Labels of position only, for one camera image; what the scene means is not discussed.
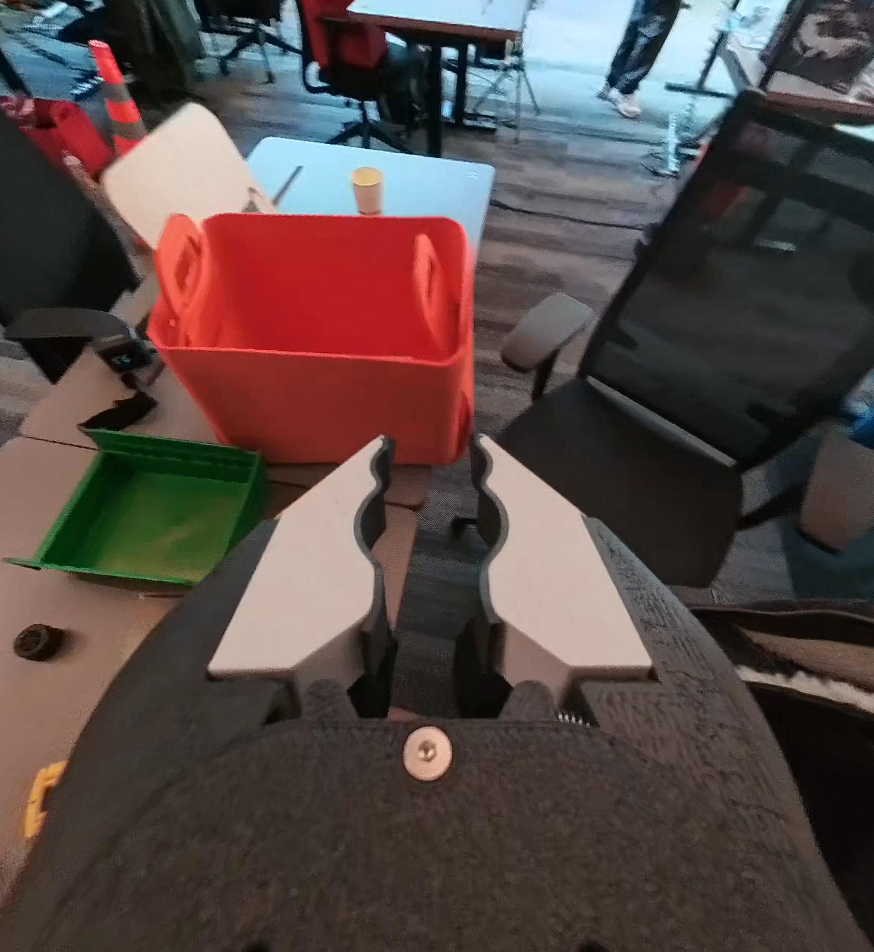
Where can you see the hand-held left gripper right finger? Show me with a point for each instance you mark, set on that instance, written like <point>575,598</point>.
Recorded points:
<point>563,587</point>

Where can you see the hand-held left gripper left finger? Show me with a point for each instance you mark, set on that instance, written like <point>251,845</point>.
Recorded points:
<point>295,587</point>

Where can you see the green plastic tray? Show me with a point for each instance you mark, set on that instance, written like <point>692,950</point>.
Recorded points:
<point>147,513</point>

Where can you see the orange felt storage bin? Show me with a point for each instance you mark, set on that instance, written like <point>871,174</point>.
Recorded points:
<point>318,357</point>

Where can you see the grey-armrest mesh office chair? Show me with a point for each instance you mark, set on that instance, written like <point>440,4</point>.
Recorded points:
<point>764,282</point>

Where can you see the small white table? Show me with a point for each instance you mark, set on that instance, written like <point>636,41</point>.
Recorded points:
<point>422,186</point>

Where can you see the black mesh office chair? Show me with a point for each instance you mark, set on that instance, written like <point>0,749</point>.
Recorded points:
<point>28,223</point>

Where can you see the red container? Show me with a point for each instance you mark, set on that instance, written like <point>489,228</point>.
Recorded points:
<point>57,134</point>

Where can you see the orange traffic cone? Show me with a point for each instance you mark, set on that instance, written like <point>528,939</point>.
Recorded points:
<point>121,104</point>

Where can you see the red office chair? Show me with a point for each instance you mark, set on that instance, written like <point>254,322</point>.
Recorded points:
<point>347,52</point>

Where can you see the dark-framed table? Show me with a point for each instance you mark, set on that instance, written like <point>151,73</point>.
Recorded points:
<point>437,18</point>

